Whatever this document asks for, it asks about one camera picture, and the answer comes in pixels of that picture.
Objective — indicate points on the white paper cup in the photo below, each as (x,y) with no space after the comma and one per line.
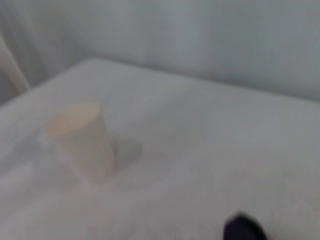
(85,142)

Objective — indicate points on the dark purple rag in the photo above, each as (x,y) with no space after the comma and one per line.
(243,228)

